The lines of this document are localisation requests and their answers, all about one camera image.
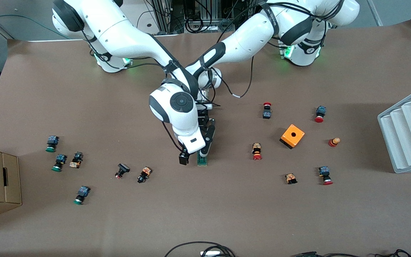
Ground green pushbutton blue contact block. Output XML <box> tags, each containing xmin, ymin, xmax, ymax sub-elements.
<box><xmin>73</xmin><ymin>186</ymin><xmax>91</xmax><ymax>205</ymax></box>
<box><xmin>52</xmin><ymin>154</ymin><xmax>67</xmax><ymax>172</ymax></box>
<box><xmin>46</xmin><ymin>136</ymin><xmax>60</xmax><ymax>153</ymax></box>

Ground white mounting plate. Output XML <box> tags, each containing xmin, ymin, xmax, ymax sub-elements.
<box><xmin>120</xmin><ymin>0</ymin><xmax>183</xmax><ymax>42</ymax></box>

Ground white ridged tray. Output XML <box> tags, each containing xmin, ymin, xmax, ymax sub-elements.
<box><xmin>377</xmin><ymin>85</ymin><xmax>411</xmax><ymax>174</ymax></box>

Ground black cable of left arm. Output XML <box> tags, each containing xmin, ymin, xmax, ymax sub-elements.
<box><xmin>211</xmin><ymin>54</ymin><xmax>255</xmax><ymax>107</ymax></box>

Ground black square-head switch red tip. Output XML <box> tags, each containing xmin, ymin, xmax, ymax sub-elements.
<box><xmin>115</xmin><ymin>163</ymin><xmax>131</xmax><ymax>179</ymax></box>

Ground orange button enclosure box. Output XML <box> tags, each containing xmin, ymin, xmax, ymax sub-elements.
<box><xmin>280</xmin><ymin>124</ymin><xmax>305</xmax><ymax>149</ymax></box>

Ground black looped cable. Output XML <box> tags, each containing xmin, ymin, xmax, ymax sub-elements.
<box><xmin>164</xmin><ymin>241</ymin><xmax>236</xmax><ymax>257</ymax></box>

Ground black equipment rack with cables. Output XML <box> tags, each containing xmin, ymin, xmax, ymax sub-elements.
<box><xmin>150</xmin><ymin>0</ymin><xmax>274</xmax><ymax>34</ymax></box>

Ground black cable bundle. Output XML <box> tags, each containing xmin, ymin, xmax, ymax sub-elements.
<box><xmin>291</xmin><ymin>249</ymin><xmax>411</xmax><ymax>257</ymax></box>

